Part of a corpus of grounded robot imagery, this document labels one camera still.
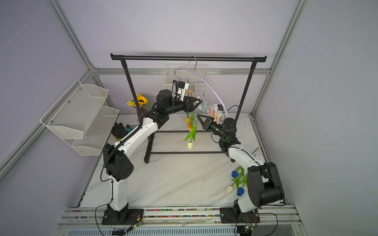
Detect aluminium front rail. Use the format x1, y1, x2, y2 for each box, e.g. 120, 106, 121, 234
54, 205, 307, 236

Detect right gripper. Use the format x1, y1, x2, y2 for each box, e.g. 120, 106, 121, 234
198, 115, 227, 140

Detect white tulip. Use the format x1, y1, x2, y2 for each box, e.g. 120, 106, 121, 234
225, 178, 237, 194
183, 85, 199, 150

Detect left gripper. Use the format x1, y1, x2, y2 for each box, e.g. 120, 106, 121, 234
166, 96, 201, 116

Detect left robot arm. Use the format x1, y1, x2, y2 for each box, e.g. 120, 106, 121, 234
103, 89, 201, 212

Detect blue tulip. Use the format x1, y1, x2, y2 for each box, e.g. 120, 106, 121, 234
235, 175, 248, 197
231, 166, 245, 179

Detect black clothes rack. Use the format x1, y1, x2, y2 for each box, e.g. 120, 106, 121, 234
104, 54, 266, 165

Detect white wire wall basket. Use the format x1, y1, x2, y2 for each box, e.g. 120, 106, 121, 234
164, 64, 208, 94

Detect white mesh two-tier shelf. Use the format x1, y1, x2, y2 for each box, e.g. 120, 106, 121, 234
40, 80, 119, 156

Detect purple ribbed vase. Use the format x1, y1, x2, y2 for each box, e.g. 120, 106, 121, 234
140, 107, 149, 117

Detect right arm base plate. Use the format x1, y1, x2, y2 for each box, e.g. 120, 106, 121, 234
220, 207, 260, 224

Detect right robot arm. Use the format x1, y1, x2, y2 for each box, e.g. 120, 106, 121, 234
197, 115, 284, 213

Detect sunflower bouquet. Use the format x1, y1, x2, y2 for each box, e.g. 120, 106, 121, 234
127, 93, 153, 111

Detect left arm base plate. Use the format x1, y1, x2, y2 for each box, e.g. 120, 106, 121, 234
101, 208, 144, 225

